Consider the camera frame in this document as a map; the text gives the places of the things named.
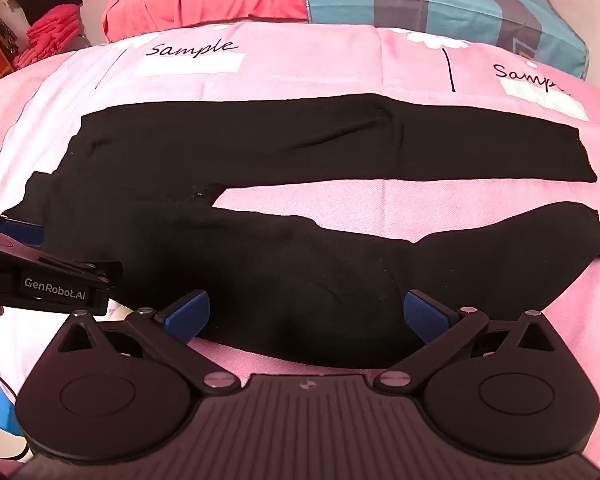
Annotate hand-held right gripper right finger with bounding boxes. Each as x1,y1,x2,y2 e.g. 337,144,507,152
372,289,569,394

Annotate stack of red folded clothes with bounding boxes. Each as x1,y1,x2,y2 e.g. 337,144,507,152
14,4,83,68

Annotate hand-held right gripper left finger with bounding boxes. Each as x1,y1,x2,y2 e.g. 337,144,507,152
45,289,242,394

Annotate pink printed bed sheet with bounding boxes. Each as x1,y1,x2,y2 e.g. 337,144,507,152
0,22,600,480

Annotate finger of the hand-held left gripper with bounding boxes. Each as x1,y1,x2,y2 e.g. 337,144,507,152
38,254,125,287
0,205,47,249

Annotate black pants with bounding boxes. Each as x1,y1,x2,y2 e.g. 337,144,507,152
2,92,600,368

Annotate blue grey patterned pillow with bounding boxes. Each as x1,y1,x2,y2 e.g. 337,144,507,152
305,0,592,81

